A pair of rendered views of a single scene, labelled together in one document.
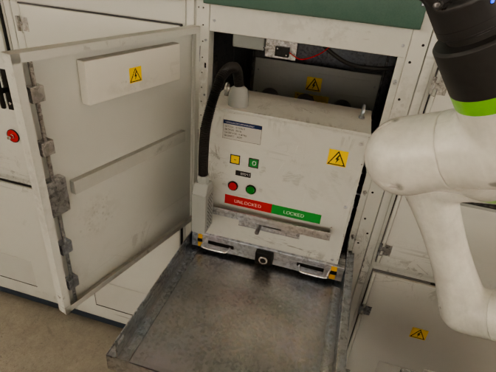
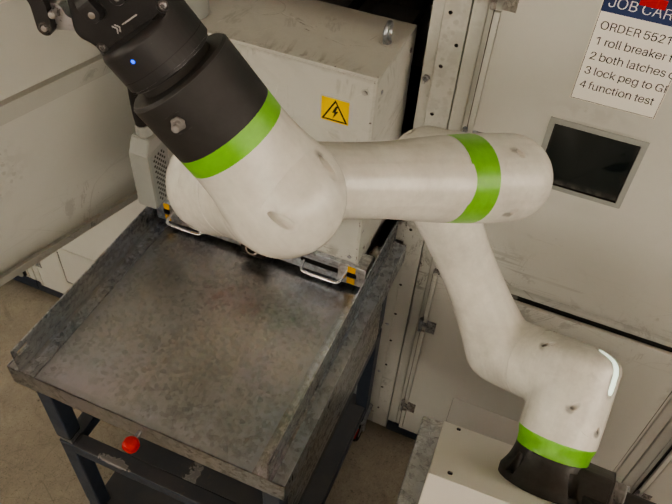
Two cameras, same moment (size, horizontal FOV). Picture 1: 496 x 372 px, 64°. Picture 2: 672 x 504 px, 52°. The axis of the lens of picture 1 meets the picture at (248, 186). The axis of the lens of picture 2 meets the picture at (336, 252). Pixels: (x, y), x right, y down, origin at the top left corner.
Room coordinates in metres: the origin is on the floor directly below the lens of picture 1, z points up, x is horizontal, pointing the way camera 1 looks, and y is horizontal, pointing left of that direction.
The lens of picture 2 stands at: (-0.02, -0.40, 2.04)
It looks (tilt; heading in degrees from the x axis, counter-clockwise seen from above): 46 degrees down; 7
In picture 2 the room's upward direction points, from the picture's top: 4 degrees clockwise
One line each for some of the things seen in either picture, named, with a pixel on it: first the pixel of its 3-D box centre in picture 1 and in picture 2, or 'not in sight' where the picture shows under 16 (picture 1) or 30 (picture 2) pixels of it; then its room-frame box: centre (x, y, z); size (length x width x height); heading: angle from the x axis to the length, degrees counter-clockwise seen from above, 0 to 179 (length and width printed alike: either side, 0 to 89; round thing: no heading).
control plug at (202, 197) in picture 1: (203, 204); (152, 165); (1.05, 0.14, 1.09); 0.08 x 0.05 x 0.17; 167
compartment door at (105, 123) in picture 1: (129, 161); (38, 96); (1.07, 0.37, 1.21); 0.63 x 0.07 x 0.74; 152
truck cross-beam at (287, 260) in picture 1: (266, 251); (261, 235); (1.08, -0.09, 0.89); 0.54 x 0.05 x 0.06; 77
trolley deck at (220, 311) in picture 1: (251, 301); (226, 307); (0.92, -0.05, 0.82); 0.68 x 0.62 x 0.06; 167
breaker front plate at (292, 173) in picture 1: (273, 192); (254, 153); (1.07, -0.08, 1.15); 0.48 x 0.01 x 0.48; 77
